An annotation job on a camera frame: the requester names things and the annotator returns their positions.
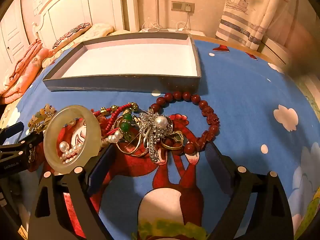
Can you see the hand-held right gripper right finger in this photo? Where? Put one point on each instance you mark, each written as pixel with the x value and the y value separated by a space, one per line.
pixel 218 170

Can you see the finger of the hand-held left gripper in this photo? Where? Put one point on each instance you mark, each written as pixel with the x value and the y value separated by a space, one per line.
pixel 25 143
pixel 13 128

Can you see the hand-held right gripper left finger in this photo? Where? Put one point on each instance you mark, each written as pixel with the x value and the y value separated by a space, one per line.
pixel 100 172

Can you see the pale green jade bangle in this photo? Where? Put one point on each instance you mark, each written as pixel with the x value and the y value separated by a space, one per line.
pixel 93 130

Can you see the silver rhinestone pearl brooch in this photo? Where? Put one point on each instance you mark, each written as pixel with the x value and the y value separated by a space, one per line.
pixel 160 121

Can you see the grey cardboard box tray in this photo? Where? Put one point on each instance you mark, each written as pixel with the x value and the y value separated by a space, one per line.
pixel 125 82

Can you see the thin gold bangle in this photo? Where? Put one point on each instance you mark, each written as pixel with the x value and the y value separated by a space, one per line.
pixel 136 153

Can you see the folded pink quilt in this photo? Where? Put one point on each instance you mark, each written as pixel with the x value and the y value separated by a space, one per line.
pixel 25 67

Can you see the blue cartoon printed cloth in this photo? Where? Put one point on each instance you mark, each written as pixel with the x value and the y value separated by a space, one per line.
pixel 250 105

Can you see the white wardrobe door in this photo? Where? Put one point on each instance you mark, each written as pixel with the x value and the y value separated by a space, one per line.
pixel 12 35

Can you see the embroidered floral pillow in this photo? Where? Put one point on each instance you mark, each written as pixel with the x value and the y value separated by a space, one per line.
pixel 75 31

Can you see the cream floral quilted pillow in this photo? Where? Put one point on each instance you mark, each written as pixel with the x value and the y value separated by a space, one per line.
pixel 100 30

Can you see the white window ledge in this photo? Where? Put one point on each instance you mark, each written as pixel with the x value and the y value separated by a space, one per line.
pixel 275 51

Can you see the white wooden headboard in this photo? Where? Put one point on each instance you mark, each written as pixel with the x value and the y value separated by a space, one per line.
pixel 75 7

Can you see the white nightstand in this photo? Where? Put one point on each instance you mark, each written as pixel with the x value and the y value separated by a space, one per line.
pixel 197 33

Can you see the striped boat print curtain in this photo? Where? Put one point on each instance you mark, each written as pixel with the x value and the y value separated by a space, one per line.
pixel 240 10

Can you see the white charger plug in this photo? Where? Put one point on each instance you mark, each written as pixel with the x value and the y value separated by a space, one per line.
pixel 189 8

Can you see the white lamp stand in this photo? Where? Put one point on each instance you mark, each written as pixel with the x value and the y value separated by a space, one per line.
pixel 157 5

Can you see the white wall switch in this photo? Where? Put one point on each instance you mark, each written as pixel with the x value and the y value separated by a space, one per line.
pixel 37 3

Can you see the wall socket panel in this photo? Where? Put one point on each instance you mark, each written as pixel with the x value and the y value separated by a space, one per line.
pixel 177 5

